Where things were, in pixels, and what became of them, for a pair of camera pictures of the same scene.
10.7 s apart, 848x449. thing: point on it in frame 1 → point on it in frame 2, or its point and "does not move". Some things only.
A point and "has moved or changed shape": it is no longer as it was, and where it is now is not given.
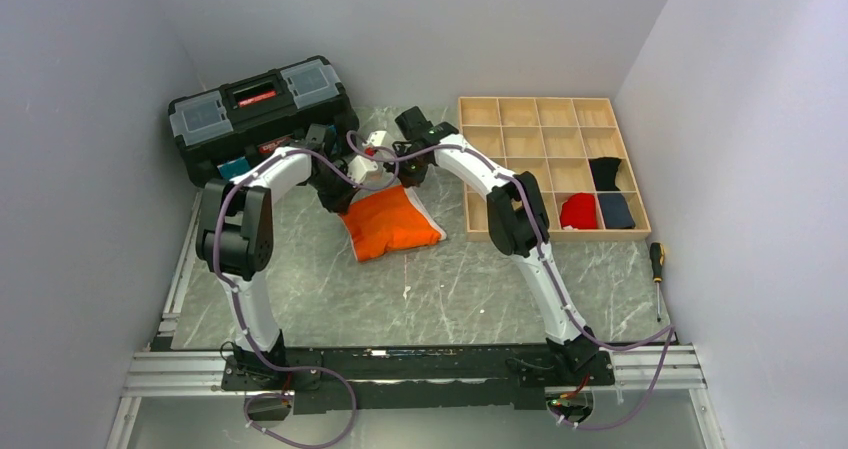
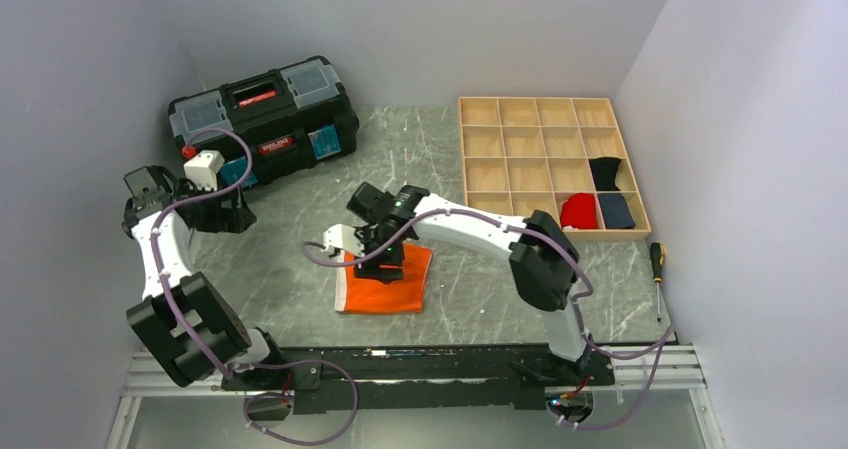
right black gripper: [410, 180] → [370, 268]
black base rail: [416, 378] does not move
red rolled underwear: [579, 211] does not move
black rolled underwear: [604, 173] does not move
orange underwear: [387, 219] has moved or changed shape
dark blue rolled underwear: [615, 211] does not move
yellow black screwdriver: [657, 252] does not move
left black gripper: [341, 203] → [235, 219]
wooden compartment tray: [552, 137] does not move
